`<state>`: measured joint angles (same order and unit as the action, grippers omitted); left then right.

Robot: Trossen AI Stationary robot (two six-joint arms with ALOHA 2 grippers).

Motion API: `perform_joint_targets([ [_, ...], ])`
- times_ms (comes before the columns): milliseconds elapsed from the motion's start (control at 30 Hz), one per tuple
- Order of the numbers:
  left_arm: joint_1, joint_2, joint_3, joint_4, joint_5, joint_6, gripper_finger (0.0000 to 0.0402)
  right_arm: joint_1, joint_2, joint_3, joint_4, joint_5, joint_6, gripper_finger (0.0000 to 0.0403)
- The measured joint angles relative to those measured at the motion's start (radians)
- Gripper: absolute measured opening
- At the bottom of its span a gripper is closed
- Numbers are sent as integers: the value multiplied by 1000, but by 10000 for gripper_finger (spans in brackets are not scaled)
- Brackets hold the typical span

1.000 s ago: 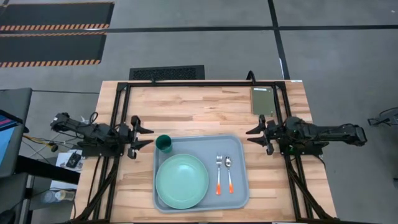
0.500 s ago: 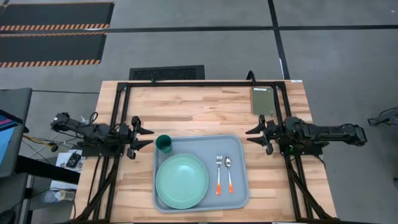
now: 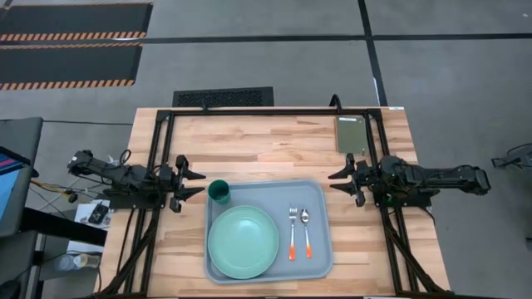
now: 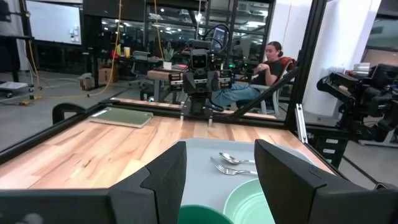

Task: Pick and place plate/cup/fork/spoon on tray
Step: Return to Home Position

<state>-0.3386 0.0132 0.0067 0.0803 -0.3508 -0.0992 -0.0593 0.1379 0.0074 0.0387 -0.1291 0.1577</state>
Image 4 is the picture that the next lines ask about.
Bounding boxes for cardboard box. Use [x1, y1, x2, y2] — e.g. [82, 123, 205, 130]
[98, 66, 119, 85]

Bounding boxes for plant in white pot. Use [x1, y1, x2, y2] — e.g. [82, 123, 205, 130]
[162, 45, 176, 71]

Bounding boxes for person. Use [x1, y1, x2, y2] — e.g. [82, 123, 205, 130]
[213, 40, 285, 109]

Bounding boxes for whiteboard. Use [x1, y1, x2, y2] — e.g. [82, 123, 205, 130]
[25, 0, 83, 46]

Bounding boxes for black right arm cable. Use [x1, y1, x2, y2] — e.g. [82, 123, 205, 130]
[202, 23, 232, 63]

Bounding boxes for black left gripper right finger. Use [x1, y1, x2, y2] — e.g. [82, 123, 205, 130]
[254, 139, 360, 224]

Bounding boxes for black aluminium table frame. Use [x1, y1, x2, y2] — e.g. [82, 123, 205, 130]
[0, 0, 328, 164]

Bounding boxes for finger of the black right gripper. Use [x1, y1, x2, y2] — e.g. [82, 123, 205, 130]
[213, 70, 225, 93]
[182, 70, 197, 95]

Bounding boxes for black drawer unit white labels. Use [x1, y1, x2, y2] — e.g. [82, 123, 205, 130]
[313, 133, 349, 169]

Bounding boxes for wooden desk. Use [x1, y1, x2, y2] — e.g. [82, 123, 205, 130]
[146, 69, 185, 103]

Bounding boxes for grey plastic tray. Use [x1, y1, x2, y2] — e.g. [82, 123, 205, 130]
[178, 138, 315, 216]

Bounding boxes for silver metal bracket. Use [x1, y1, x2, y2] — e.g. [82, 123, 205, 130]
[294, 103, 309, 144]

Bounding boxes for red jacket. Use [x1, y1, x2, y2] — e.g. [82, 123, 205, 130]
[279, 56, 297, 73]

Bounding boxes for silver metal fork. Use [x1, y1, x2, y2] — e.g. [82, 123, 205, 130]
[210, 156, 259, 176]

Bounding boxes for light green plate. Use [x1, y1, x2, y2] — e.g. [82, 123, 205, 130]
[223, 178, 276, 224]

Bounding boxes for white chair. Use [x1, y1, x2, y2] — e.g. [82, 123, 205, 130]
[248, 57, 297, 115]

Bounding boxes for green tray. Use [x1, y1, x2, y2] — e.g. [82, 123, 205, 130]
[89, 106, 154, 129]

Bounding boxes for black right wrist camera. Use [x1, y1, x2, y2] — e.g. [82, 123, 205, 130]
[190, 48, 209, 71]

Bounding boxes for yellow hanging cable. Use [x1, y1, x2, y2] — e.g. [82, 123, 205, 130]
[86, 0, 123, 98]

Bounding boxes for teal plastic cup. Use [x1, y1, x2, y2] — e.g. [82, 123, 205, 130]
[177, 204, 234, 224]

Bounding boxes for silver spoon orange handle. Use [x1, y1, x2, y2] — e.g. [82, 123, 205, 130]
[218, 151, 256, 166]

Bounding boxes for black clamp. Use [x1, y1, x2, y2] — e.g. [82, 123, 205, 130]
[52, 102, 87, 126]

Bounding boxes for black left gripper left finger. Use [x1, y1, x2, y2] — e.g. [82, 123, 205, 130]
[108, 141, 188, 224]

